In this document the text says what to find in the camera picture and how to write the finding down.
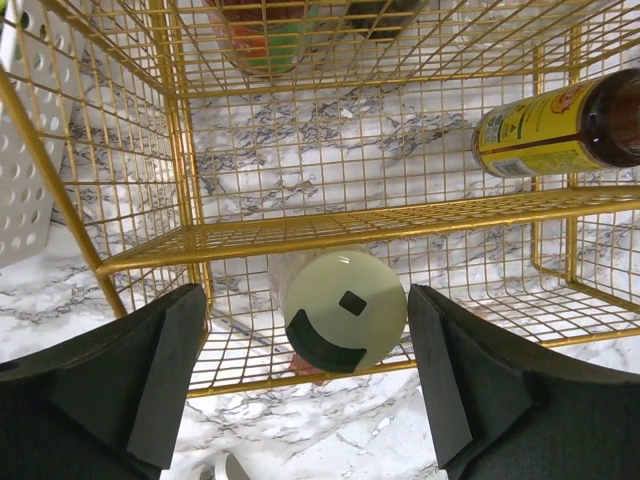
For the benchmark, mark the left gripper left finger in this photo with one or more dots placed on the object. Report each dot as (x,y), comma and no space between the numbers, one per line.
(106,404)

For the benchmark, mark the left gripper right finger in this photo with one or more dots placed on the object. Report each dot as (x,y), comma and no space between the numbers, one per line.
(502,407)

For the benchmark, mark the clear shaker green lid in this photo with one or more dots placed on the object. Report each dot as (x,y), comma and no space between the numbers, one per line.
(343,309)

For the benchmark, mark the small yellow label bottle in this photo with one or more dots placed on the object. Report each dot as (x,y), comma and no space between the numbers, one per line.
(589,126)

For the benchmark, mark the red sauce bottle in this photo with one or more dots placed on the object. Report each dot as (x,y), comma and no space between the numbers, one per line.
(263,38)

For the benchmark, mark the gold spice jar black cap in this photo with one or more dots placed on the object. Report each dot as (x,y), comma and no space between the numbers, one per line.
(383,20)

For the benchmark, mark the white rectangular case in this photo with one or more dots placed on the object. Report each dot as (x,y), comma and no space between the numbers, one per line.
(221,466)

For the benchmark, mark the white red marker pen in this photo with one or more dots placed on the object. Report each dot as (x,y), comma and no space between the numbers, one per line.
(300,367)

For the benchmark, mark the white plastic basket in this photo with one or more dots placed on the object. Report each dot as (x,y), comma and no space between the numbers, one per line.
(42,49)

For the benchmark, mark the gold wire rack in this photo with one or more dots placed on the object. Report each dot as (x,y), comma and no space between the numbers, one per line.
(186,169)

